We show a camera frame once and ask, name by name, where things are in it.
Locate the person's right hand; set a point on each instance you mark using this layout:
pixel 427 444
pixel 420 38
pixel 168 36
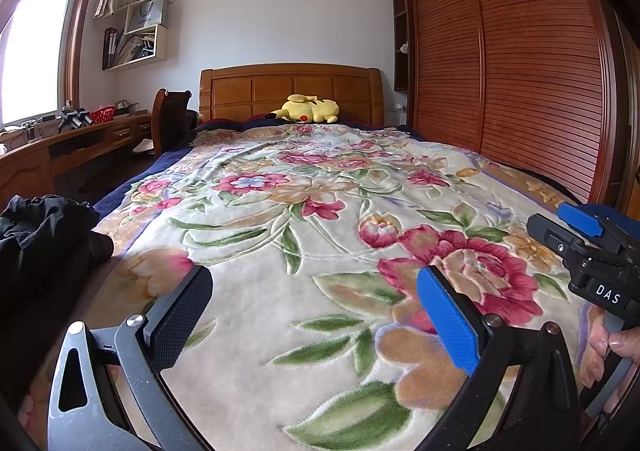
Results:
pixel 595 351

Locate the white wall shelf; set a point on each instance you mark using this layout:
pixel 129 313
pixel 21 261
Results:
pixel 161 43

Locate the wooden bed headboard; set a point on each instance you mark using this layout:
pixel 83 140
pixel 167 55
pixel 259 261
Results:
pixel 240 91

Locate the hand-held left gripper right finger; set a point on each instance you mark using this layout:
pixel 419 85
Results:
pixel 447 321

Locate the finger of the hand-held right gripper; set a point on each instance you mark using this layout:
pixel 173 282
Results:
pixel 550 233
pixel 580 218

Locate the yellow plush toy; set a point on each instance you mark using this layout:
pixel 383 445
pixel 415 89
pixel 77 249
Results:
pixel 310 108

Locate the black wrinkled garment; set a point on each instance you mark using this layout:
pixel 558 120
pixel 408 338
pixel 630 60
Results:
pixel 45 256

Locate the wooden desk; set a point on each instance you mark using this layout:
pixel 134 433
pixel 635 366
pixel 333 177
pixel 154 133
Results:
pixel 30 171

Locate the red basket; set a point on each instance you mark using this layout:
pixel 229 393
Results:
pixel 101 115

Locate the floral blanket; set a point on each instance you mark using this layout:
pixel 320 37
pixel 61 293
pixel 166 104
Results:
pixel 300 231

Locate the wooden louvered wardrobe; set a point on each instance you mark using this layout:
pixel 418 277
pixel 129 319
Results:
pixel 525 81

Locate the navy blue bedsheet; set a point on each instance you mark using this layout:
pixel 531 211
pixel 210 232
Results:
pixel 130 181

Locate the dark pillow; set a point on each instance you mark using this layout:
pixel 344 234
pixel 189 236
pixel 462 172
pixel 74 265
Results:
pixel 235 122

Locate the books and papers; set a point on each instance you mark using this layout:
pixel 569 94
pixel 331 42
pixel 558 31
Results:
pixel 125 48

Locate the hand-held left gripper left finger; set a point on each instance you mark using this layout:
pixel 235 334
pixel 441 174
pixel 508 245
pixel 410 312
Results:
pixel 180 316

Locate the window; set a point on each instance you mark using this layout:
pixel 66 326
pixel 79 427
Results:
pixel 35 56

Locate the wooden chair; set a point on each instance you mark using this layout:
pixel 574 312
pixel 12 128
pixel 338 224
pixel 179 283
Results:
pixel 170 121

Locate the dark wooden side shelf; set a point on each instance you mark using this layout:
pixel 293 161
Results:
pixel 400 71

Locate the white paper bag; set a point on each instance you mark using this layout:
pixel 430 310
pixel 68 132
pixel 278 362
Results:
pixel 145 16

